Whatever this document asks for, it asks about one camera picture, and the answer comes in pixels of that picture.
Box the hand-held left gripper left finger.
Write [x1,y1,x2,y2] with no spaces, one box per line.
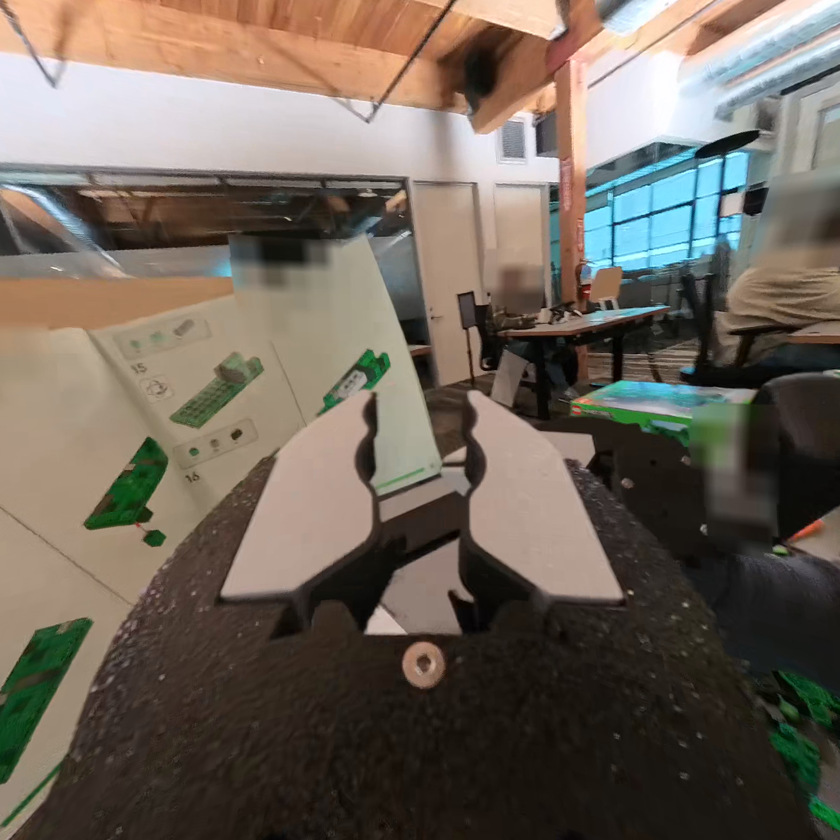
[220,392,406,634]

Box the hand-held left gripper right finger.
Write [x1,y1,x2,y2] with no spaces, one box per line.
[458,390,626,634]

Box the toy instruction booklet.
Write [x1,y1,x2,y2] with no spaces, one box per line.
[0,235,444,815]

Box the pile of green toy bricks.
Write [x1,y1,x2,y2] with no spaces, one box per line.
[755,541,840,831]

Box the wooden office desk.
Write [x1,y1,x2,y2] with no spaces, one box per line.
[497,305,672,421]

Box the green toy set box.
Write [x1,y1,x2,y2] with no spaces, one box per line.
[570,379,759,442]

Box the white leaning panel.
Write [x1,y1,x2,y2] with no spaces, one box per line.
[491,351,538,409]

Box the black office chair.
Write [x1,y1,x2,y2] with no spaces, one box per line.
[679,272,798,388]

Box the black framed floor sign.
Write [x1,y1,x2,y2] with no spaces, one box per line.
[457,290,492,387]

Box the white door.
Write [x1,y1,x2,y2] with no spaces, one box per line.
[492,184,551,309]
[412,180,485,388]

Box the large exterior window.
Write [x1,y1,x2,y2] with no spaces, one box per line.
[581,150,752,273]

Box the wooden pillar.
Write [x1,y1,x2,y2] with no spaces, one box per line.
[554,59,589,382]

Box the interior glass window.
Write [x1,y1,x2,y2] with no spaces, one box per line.
[0,164,413,283]

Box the black floor lamp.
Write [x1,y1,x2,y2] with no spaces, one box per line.
[696,130,761,160]

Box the wall air vent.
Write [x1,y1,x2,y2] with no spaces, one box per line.
[497,118,529,164]

